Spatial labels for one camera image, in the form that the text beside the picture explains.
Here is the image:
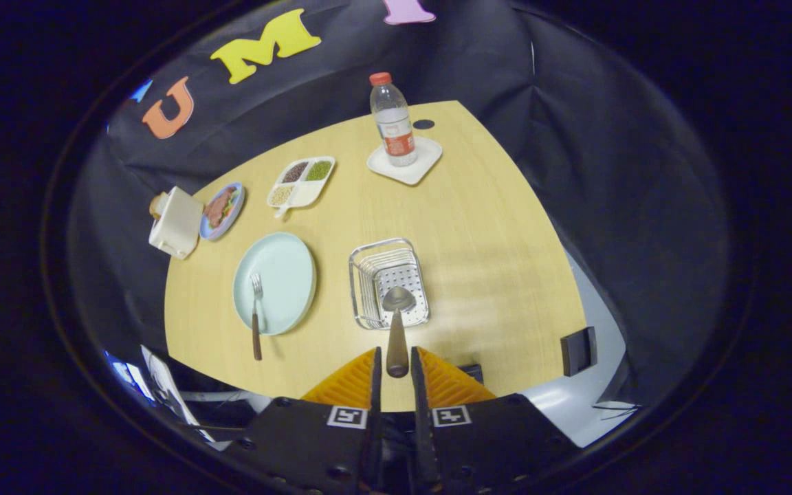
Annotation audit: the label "light green plate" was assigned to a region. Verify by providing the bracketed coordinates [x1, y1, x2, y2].
[233, 232, 318, 336]

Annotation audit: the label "black floor cables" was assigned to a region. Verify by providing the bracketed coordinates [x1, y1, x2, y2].
[592, 401, 644, 421]

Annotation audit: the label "clear plastic water bottle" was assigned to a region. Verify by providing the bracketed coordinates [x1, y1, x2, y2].
[369, 72, 418, 167]

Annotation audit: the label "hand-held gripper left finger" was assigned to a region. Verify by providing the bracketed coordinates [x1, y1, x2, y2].
[224, 347, 383, 495]

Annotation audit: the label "lit computer screen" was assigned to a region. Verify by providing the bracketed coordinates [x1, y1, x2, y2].
[104, 351, 156, 406]

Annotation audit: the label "white divided dish with beans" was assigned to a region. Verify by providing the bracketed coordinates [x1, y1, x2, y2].
[267, 157, 336, 219]

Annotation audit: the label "blue plate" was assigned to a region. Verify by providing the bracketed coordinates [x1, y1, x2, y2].
[199, 181, 245, 241]

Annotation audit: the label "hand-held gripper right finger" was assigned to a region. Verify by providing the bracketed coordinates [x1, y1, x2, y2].
[410, 347, 579, 495]

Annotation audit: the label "white toaster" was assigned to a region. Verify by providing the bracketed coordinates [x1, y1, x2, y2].
[148, 186, 204, 260]

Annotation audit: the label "white square coaster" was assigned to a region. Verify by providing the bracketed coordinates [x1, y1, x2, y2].
[367, 135, 443, 186]

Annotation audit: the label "black backdrop cloth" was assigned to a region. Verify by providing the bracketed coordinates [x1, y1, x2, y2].
[66, 0, 734, 413]

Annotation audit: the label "brown meat slice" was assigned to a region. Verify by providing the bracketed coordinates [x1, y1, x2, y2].
[205, 189, 237, 229]

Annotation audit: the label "wooden handled metal fork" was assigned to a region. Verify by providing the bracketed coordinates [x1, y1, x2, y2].
[250, 274, 264, 361]

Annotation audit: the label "wooden handled metal spoon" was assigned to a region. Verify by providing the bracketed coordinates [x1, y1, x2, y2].
[382, 285, 417, 379]

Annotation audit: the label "metal wire drain rack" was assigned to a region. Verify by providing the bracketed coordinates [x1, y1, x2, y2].
[349, 238, 431, 331]

